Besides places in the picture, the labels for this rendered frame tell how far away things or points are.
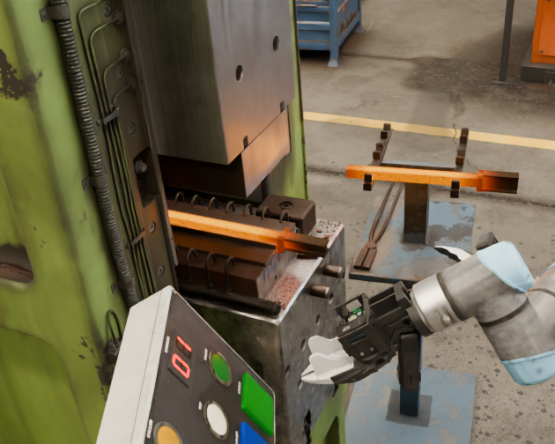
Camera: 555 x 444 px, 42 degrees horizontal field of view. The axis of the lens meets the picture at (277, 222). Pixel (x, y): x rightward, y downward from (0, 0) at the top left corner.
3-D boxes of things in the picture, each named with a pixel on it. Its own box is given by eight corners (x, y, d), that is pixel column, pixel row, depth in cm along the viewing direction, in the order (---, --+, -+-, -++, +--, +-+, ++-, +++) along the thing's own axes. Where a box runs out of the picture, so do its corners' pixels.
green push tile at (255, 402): (273, 398, 116) (247, 371, 113) (274, 435, 110) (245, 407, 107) (264, 403, 117) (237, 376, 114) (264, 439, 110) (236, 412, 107)
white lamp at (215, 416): (235, 421, 101) (232, 399, 99) (219, 446, 98) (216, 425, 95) (216, 415, 102) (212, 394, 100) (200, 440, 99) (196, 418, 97)
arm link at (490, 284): (543, 298, 94) (510, 242, 93) (467, 334, 97) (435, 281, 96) (536, 281, 101) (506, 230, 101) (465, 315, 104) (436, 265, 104)
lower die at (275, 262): (297, 251, 161) (295, 219, 157) (259, 305, 146) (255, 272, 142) (142, 220, 177) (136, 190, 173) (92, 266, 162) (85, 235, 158)
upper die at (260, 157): (290, 150, 147) (286, 107, 142) (247, 198, 132) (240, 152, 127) (122, 126, 164) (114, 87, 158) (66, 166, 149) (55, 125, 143)
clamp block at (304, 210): (317, 223, 170) (315, 200, 167) (303, 242, 164) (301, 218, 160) (271, 215, 175) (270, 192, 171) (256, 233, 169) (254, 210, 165)
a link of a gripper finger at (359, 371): (327, 361, 107) (377, 336, 104) (333, 368, 108) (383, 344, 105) (329, 384, 103) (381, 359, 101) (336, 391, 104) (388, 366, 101)
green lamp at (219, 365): (238, 370, 110) (234, 350, 107) (224, 391, 106) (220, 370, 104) (220, 366, 111) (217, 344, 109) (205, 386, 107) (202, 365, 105)
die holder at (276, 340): (348, 359, 194) (344, 222, 170) (292, 469, 166) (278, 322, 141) (173, 314, 216) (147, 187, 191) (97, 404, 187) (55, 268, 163)
